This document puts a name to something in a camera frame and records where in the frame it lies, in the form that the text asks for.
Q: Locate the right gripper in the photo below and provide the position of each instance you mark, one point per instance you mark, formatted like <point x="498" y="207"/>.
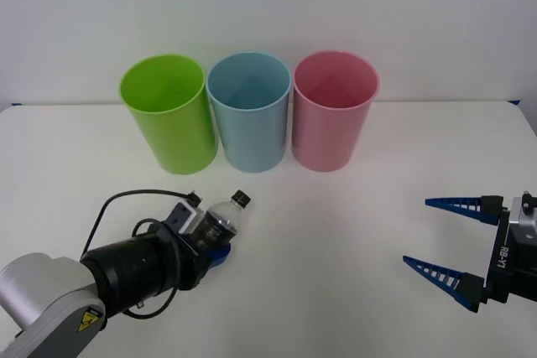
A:
<point x="503" y="266"/>

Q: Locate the pale blue plastic bin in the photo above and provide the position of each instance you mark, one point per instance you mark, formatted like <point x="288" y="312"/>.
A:
<point x="253" y="127"/>

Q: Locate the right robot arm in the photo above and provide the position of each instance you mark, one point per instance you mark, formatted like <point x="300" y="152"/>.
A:
<point x="526" y="219"/>

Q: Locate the pink plastic bin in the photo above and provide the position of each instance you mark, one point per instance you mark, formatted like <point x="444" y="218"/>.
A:
<point x="327" y="127"/>

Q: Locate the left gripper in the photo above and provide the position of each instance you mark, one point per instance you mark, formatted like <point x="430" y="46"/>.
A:
<point x="194" y="268"/>

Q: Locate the green plastic bin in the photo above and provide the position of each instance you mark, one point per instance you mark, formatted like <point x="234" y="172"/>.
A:
<point x="176" y="123"/>

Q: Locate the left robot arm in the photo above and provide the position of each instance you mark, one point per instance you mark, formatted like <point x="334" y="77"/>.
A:
<point x="54" y="291"/>

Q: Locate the clear plastic bottle black cap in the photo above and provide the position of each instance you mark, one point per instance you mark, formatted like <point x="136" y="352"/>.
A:
<point x="218" y="224"/>

